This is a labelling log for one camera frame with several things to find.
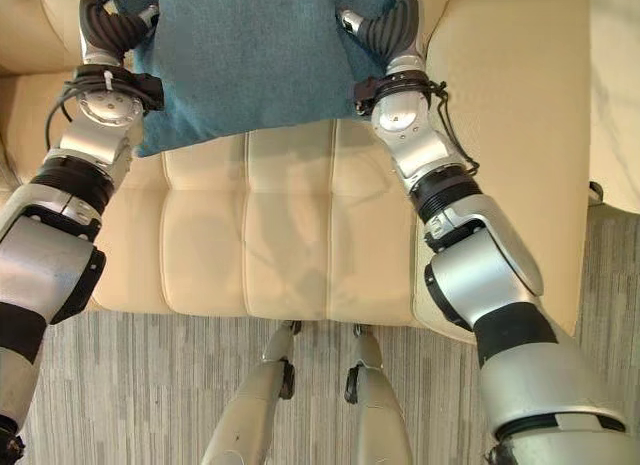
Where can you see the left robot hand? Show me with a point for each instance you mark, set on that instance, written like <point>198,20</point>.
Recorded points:
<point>107,32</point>

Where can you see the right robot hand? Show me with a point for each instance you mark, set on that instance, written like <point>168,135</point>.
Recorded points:
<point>392,32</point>

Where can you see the blue cushion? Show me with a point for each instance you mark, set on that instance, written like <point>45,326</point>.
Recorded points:
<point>245,60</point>

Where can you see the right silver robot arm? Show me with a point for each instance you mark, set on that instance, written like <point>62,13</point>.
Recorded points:
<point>475,265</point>

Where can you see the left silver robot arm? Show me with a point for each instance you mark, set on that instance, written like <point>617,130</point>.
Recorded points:
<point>60,225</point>

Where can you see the cream leather sofa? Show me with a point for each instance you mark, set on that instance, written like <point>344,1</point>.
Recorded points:
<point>320,185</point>

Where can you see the right silver robot leg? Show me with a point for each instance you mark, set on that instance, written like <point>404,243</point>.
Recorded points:
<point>372,400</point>

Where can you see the silver robot leg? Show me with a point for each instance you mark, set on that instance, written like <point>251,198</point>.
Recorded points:
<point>250,400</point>
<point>372,400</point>

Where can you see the left silver robot leg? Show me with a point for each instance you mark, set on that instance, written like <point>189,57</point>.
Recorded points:
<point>250,400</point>

